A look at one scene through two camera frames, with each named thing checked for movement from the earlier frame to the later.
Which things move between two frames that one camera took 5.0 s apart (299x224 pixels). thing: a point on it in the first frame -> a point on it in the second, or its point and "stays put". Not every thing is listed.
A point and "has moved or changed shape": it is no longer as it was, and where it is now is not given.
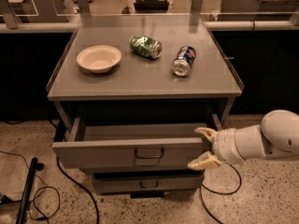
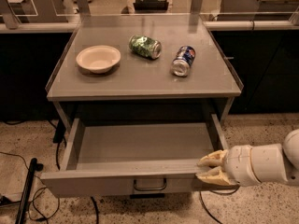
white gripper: (226, 147) -> (239, 165)
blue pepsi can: (184, 60) stays put
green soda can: (145, 46) stays put
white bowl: (100, 59) stays put
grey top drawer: (146, 145) has moved or changed shape
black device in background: (150, 4) stays put
